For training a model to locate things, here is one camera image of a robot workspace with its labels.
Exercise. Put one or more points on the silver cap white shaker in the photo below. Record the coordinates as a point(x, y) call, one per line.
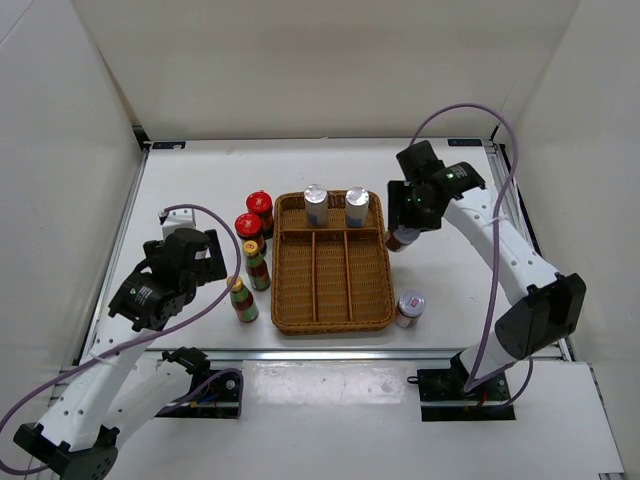
point(356, 206)
point(316, 205)

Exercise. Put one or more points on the silver cap white shaker front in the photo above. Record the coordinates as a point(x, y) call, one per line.
point(316, 205)

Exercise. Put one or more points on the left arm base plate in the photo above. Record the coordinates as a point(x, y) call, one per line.
point(215, 394)

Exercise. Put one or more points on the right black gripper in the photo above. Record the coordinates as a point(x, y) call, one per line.
point(396, 193)

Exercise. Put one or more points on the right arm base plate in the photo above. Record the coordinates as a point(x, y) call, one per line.
point(443, 400)

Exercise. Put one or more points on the woven wicker divided tray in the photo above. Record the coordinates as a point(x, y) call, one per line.
point(329, 280)

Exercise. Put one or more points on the pink spice jar white lid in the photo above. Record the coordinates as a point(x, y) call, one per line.
point(409, 308)

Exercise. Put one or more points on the dark spice jar white lid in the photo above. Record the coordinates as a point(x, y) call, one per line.
point(397, 240)

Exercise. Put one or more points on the yellow cap sauce bottle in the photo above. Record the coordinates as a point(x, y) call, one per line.
point(242, 300)
point(256, 266)

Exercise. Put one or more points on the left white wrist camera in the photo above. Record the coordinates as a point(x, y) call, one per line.
point(172, 220)

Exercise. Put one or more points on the yellow cap sauce bottle front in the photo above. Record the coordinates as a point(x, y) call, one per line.
point(242, 300)

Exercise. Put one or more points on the red cap sauce jar front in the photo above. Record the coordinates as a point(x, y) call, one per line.
point(248, 227)

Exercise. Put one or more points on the red cap sauce jar rear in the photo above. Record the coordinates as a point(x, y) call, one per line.
point(260, 203)

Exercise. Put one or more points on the red cap sauce jar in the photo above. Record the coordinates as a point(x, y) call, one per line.
point(248, 227)
point(260, 203)

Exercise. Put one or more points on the yellow cap sauce bottle rear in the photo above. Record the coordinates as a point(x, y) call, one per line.
point(256, 266)

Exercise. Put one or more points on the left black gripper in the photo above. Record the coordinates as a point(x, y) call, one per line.
point(213, 265)

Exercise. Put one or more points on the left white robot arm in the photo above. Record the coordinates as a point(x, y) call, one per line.
point(80, 436)

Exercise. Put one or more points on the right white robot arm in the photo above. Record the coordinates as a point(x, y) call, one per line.
point(545, 305)

